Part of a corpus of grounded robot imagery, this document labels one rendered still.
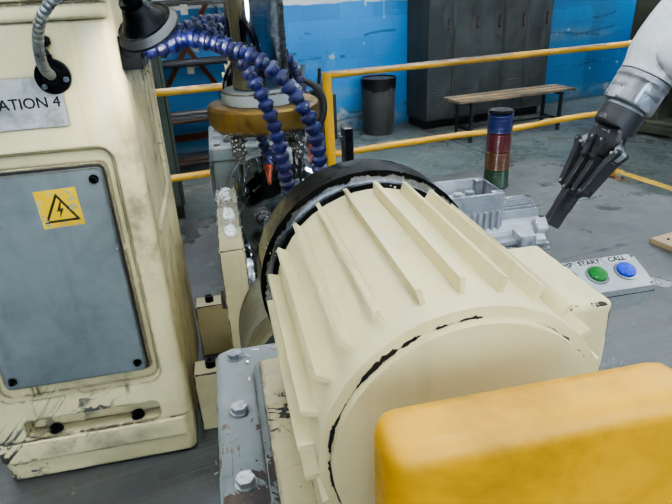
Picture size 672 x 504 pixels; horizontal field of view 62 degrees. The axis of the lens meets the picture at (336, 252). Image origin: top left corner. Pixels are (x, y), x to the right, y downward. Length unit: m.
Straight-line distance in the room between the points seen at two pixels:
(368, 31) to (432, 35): 0.70
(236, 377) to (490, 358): 0.33
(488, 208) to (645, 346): 0.47
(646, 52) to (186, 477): 1.02
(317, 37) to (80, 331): 5.63
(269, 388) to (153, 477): 0.52
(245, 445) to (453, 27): 6.19
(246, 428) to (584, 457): 0.32
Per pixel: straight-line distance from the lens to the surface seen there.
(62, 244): 0.84
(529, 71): 7.20
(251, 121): 0.87
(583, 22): 8.28
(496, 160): 1.42
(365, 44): 6.56
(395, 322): 0.28
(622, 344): 1.32
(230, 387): 0.55
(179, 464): 1.02
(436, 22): 6.41
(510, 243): 1.07
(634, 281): 1.00
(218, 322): 1.20
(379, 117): 6.28
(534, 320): 0.30
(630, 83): 1.11
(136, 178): 0.80
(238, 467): 0.48
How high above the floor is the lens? 1.50
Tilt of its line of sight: 25 degrees down
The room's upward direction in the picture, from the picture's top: 3 degrees counter-clockwise
